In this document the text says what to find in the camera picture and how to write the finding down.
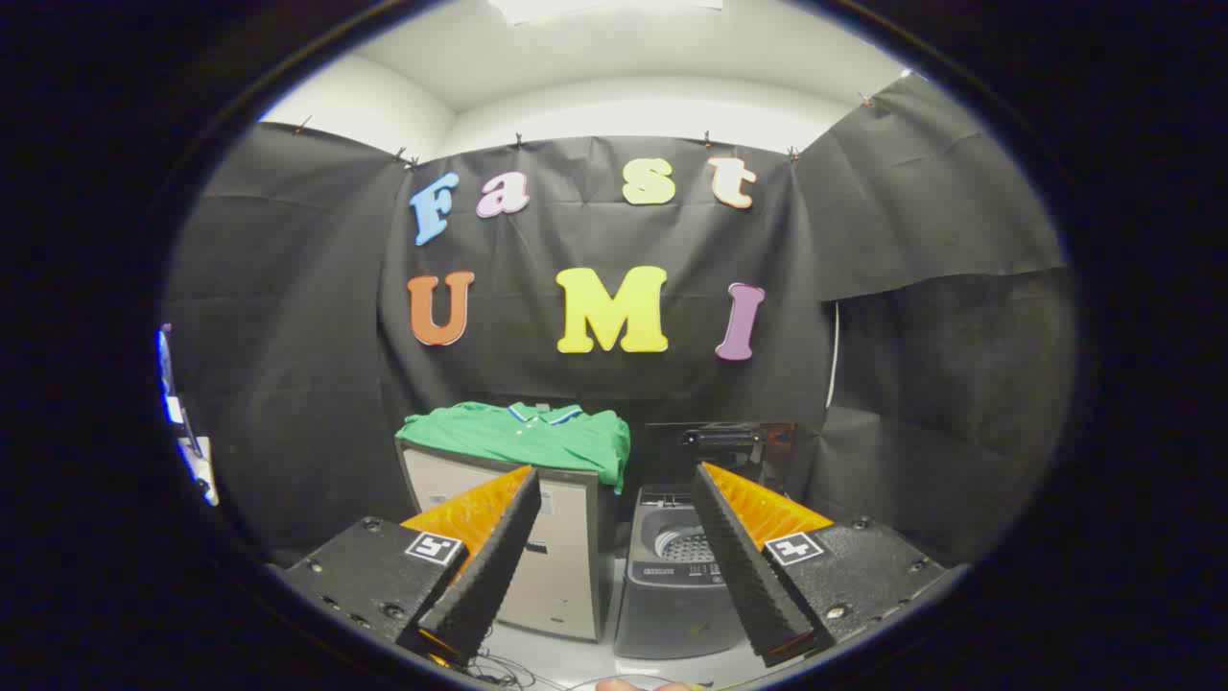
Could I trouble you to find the black backdrop cloth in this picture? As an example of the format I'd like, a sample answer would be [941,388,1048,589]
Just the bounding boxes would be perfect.
[163,72,1080,577]

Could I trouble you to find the ceiling light panel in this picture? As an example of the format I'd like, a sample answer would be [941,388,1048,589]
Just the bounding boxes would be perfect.
[487,0,725,26]

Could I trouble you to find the dark washing machine lid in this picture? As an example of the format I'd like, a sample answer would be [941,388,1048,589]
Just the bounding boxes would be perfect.
[645,422,797,490]

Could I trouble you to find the green polo shirt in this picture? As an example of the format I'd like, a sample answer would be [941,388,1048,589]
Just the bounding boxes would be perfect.
[395,401,632,495]

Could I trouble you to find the white wall cable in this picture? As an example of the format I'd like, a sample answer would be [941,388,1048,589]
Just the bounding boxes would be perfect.
[826,300,842,410]

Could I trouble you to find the grey washing machine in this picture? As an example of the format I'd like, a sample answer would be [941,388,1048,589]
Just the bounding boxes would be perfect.
[614,422,797,661]

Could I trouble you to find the thin black floor cables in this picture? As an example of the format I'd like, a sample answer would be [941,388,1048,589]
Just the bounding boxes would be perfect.
[459,648,550,691]

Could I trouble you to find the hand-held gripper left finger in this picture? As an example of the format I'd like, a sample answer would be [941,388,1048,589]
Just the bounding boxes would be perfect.
[283,465,544,669]

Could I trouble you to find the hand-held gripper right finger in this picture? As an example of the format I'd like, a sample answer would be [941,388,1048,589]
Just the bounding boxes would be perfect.
[690,461,947,669]

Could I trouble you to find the white and blue object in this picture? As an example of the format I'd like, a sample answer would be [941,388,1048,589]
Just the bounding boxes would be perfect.
[156,324,220,508]

